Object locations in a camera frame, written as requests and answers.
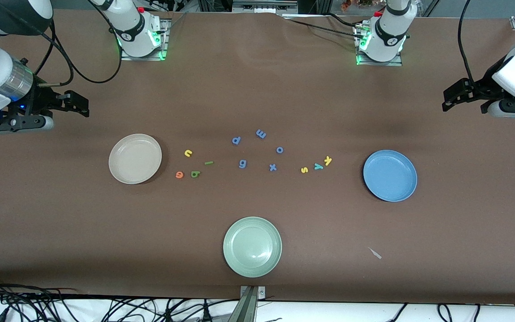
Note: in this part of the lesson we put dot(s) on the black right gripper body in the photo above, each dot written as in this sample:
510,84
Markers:
39,99

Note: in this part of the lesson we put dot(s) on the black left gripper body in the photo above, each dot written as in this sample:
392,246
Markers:
482,87

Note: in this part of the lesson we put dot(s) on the green foam letter b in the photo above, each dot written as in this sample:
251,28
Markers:
195,174

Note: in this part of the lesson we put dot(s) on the yellow foam letter k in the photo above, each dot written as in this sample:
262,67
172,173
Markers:
327,160

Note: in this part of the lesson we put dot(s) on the beige round plate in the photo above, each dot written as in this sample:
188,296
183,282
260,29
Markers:
135,158

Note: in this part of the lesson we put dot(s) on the blue round plate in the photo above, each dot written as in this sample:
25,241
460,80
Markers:
390,175

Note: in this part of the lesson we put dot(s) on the blue foam letter p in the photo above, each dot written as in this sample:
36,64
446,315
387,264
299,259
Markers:
236,140

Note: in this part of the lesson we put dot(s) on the blue foam letter g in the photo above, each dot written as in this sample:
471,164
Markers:
242,163

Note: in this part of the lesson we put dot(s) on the small grey paper scrap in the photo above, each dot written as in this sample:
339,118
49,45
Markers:
375,253

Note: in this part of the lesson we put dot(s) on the brown table cover sheet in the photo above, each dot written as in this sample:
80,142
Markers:
257,89

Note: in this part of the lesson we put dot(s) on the blue foam letter m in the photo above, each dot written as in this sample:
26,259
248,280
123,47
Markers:
261,133

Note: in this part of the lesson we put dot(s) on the pale green round plate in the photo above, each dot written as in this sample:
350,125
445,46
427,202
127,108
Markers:
252,247

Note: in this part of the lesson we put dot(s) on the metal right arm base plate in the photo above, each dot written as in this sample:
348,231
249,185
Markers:
166,40

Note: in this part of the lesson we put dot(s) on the aluminium frame profiles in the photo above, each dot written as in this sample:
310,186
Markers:
257,5

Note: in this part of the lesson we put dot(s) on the metal table edge bracket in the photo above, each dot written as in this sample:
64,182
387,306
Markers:
249,304

